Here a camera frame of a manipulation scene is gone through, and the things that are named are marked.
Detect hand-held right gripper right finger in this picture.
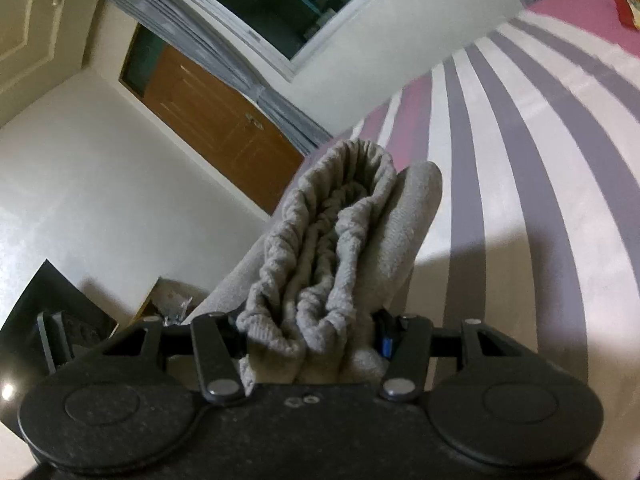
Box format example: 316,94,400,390
372,309,522,404

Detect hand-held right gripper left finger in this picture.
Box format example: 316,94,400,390
102,312,252,406

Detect grey pants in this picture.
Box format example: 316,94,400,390
191,138,444,397

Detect open cardboard box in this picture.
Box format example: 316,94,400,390
131,275,212,327

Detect pink striped bedsheet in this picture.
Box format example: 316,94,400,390
269,0,640,480

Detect brown wooden door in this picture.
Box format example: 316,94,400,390
119,24,307,217

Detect aluminium sliding window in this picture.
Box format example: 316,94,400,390
159,0,422,80

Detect cream wardrobe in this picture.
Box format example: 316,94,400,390
0,0,115,132

